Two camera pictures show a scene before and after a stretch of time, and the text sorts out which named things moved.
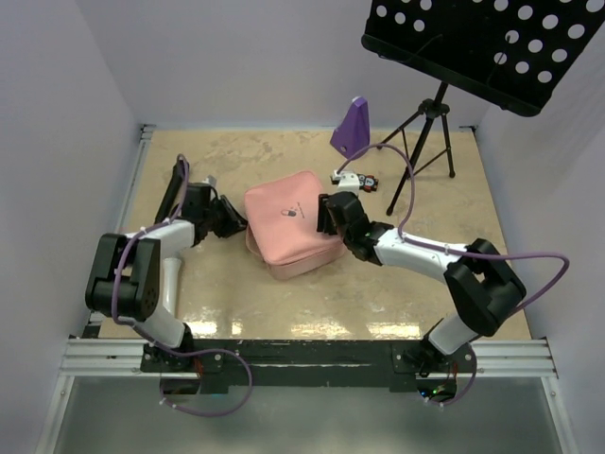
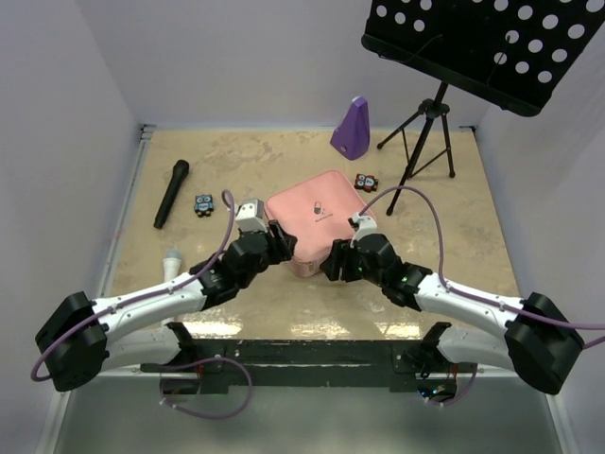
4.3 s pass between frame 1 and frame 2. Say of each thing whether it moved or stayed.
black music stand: stayed
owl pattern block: stayed
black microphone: stayed
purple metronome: stayed
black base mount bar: stayed
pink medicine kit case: moved
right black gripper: moved
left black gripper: moved
